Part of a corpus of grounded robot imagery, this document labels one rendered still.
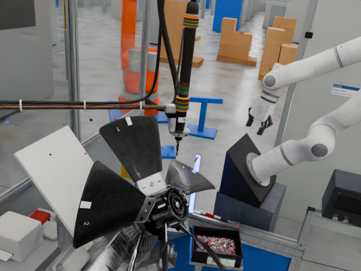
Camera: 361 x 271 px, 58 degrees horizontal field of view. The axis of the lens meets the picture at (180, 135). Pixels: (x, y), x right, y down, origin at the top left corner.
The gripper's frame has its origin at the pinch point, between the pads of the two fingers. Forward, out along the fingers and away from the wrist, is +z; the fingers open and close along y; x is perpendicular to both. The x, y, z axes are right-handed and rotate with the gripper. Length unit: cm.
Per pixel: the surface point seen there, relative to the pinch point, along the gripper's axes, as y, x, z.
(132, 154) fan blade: 13, -66, 10
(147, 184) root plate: 21, -62, 16
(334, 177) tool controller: 40.1, 10.5, -0.4
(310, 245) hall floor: -7, 138, 104
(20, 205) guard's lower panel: -26, -91, 63
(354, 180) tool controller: 45.0, 15.4, -2.4
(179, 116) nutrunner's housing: 20, -58, -9
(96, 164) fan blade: 31, -86, 3
